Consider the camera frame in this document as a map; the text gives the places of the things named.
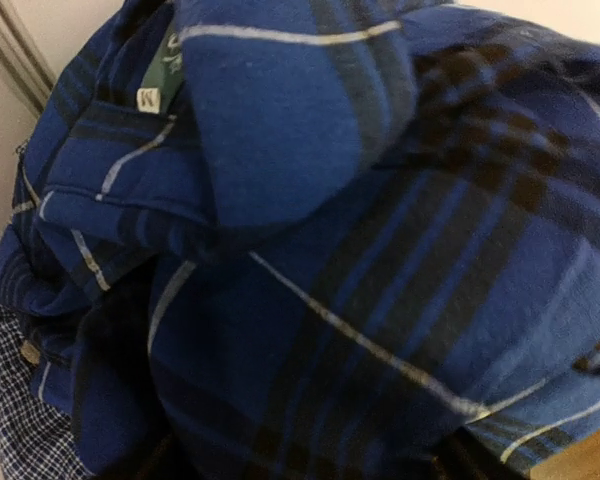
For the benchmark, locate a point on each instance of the blue plaid long sleeve shirt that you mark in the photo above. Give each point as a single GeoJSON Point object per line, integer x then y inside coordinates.
{"type": "Point", "coordinates": [312, 240]}

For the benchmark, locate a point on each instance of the small blue check shirt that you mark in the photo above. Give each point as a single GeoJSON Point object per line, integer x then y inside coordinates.
{"type": "Point", "coordinates": [35, 438]}

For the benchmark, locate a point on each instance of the left aluminium corner post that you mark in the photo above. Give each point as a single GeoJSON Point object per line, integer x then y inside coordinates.
{"type": "Point", "coordinates": [23, 67]}

